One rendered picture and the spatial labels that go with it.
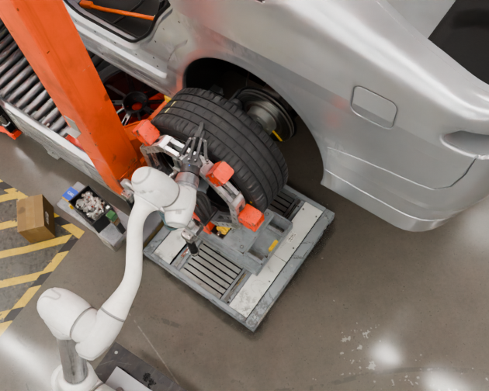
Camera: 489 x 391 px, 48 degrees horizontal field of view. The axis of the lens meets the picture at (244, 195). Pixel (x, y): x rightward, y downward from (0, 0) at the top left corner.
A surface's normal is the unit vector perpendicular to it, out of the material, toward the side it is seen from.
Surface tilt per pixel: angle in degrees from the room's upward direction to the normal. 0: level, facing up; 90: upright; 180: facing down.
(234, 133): 24
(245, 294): 0
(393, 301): 0
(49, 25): 90
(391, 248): 0
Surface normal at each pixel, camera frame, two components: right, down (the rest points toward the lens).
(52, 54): 0.81, 0.49
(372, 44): -0.41, 0.27
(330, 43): -0.56, 0.55
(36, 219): -0.07, -0.46
